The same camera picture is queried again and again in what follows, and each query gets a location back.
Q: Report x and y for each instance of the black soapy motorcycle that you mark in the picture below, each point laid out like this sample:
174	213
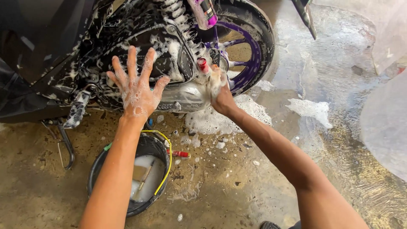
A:
95	41

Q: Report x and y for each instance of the motorcycle footpeg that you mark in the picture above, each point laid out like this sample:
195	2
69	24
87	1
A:
76	109

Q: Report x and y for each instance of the soapy wash sponge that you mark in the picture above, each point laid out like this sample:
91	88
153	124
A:
216	79

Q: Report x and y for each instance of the purple rear wheel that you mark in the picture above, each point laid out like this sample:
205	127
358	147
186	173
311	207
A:
251	47

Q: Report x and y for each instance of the paint brush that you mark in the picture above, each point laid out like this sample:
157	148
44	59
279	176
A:
141	181

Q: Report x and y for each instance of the black motorcycle fender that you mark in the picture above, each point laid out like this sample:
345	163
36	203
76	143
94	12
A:
305	16

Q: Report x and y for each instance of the person's left hand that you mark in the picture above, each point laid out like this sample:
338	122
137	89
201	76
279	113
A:
138	92

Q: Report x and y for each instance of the red screwdriver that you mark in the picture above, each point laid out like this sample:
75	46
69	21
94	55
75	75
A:
178	154

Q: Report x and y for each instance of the motorcycle side stand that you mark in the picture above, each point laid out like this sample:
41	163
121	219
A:
62	143

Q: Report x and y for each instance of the black wash bucket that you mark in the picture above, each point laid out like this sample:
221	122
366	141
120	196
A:
140	203

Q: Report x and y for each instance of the person's right fingers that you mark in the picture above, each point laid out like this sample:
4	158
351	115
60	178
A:
215	74

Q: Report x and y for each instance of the person's right hand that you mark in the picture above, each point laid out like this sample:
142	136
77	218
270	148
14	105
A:
222	93

